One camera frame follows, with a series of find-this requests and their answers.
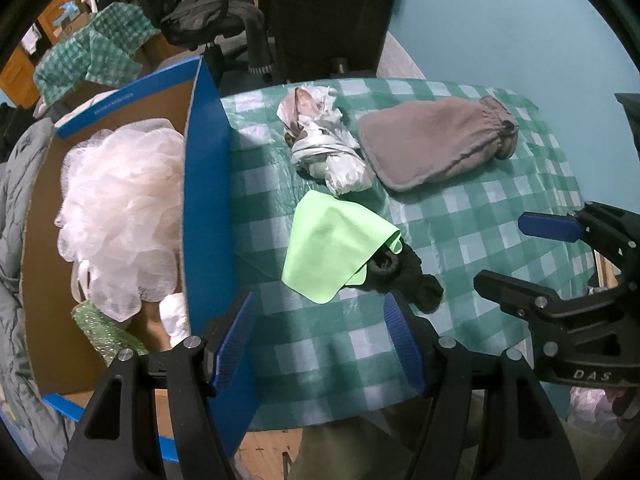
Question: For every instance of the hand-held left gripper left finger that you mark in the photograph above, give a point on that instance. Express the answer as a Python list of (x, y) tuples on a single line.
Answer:
[(232, 345)]

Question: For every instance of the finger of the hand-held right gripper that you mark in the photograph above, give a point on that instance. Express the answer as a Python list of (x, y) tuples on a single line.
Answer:
[(520, 295), (550, 227)]

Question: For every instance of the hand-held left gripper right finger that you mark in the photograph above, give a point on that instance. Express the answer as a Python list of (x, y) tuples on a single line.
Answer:
[(405, 345)]

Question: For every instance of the small white cloth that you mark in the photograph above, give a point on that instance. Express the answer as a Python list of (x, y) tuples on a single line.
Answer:
[(176, 317)]

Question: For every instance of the green sequined scrubber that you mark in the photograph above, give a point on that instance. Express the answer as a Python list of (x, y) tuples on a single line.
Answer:
[(100, 330)]

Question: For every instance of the white mesh bath loofah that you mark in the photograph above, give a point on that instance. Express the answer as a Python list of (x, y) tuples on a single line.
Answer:
[(120, 210)]

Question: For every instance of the clear plastic bag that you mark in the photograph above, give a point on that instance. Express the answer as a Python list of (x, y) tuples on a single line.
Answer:
[(590, 407)]

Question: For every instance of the black sock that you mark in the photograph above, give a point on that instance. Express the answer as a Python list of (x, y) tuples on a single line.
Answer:
[(415, 275)]

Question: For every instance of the green checkered tablecloth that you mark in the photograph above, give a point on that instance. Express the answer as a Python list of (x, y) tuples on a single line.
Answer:
[(475, 210)]

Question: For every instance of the light green cloth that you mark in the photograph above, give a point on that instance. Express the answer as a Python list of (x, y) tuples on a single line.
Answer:
[(325, 240)]

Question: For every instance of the grey bath mitt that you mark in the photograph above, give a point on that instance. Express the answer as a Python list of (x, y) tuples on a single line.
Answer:
[(430, 145)]

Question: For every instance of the crumpled white plastic bag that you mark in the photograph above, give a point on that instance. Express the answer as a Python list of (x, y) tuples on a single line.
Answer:
[(340, 170)]

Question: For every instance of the grey quilted duvet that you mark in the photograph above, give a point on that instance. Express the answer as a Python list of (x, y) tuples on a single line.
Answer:
[(15, 260)]

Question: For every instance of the black cylinder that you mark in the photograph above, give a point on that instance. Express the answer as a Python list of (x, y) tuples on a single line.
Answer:
[(341, 66)]

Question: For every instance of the large brown cardboard box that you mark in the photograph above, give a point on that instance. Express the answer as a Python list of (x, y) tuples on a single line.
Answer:
[(160, 55)]

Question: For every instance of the tall black fabric wardrobe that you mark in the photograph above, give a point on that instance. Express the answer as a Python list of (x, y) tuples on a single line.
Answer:
[(325, 10)]

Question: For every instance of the green checkered cover cloth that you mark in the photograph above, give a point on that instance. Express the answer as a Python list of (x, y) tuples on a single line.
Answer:
[(100, 60)]

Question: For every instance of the black bag pile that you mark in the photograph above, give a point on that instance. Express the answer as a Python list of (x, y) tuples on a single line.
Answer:
[(7, 125)]

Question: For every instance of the dark jacket on chair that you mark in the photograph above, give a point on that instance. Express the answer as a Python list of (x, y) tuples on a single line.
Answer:
[(210, 15)]

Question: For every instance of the wooden wardrobe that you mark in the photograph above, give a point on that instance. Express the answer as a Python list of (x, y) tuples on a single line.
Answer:
[(15, 75)]

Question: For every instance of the cardboard box with blue print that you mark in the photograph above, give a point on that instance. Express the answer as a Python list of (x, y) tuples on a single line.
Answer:
[(70, 22)]

